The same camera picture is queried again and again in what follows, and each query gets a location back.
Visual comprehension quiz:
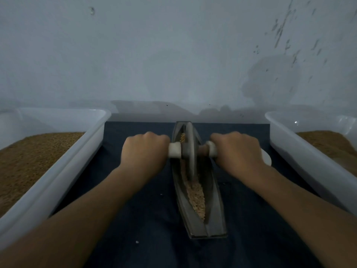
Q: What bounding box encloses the person's left hand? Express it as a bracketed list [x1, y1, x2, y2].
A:
[120, 131, 171, 179]

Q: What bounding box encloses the person's right hand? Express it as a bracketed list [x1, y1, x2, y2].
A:
[210, 131, 266, 181]

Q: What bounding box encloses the metal grinding wheel with handles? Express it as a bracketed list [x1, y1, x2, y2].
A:
[168, 122, 218, 182]

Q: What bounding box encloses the small ground grain portion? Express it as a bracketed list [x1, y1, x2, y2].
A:
[178, 134, 206, 220]

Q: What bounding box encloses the white plastic tray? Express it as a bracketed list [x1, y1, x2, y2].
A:
[265, 111, 357, 214]
[0, 108, 112, 249]

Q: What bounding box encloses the boat-shaped metal grinding trough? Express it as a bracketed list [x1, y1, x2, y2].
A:
[171, 121, 228, 239]

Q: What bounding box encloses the person's left forearm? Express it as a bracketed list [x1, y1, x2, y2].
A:
[0, 160, 147, 268]

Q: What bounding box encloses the person's right forearm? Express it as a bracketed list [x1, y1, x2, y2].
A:
[242, 163, 357, 268]

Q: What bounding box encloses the white round plate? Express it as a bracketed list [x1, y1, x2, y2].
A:
[261, 149, 273, 167]

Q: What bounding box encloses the dark blue tablecloth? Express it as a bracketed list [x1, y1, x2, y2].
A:
[53, 121, 324, 268]

